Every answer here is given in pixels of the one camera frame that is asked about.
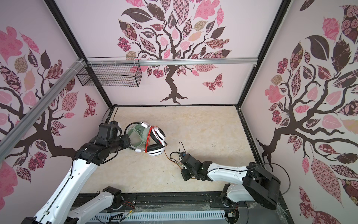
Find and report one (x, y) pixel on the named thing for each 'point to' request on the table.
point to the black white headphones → (155, 144)
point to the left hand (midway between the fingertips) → (130, 142)
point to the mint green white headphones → (137, 135)
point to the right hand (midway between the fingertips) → (182, 170)
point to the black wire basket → (111, 75)
